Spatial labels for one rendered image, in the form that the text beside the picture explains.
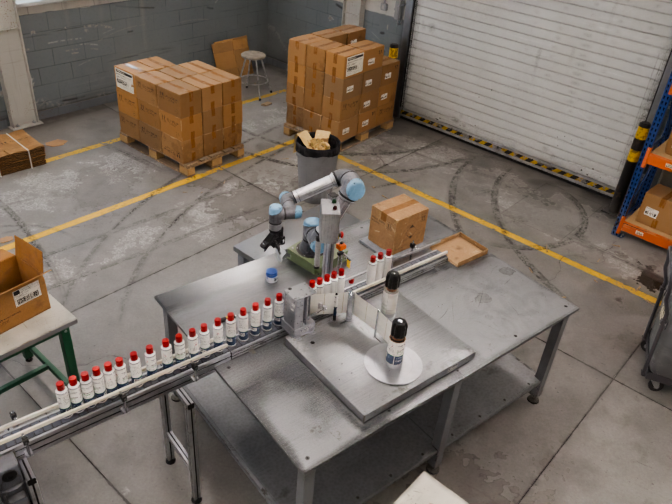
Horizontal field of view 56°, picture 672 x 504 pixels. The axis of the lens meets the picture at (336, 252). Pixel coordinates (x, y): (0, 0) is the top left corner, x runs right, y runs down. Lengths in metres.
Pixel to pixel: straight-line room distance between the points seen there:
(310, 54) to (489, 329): 4.45
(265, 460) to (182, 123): 3.91
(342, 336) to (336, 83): 4.21
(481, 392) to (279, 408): 1.61
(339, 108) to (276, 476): 4.63
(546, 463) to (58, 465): 2.93
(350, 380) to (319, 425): 0.30
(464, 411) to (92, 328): 2.72
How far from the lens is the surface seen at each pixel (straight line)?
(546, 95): 7.61
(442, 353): 3.53
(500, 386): 4.41
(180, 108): 6.64
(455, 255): 4.40
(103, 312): 5.17
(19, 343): 3.83
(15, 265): 4.11
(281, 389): 3.29
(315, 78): 7.44
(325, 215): 3.41
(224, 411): 4.02
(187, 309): 3.77
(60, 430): 3.21
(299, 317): 3.40
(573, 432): 4.63
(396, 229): 4.15
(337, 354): 3.41
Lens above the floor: 3.20
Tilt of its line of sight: 34 degrees down
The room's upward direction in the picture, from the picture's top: 5 degrees clockwise
